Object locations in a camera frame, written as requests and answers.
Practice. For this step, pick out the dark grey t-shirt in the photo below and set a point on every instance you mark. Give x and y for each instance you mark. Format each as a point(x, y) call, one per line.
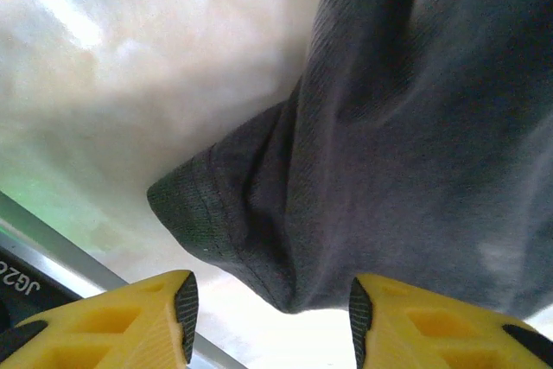
point(410, 148)

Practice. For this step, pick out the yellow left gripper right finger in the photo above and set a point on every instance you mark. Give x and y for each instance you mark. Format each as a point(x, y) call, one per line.
point(436, 326)

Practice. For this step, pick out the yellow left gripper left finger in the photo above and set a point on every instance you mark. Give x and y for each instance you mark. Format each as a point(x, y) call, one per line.
point(116, 326)

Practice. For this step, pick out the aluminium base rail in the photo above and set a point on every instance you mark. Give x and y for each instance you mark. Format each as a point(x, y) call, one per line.
point(56, 241)

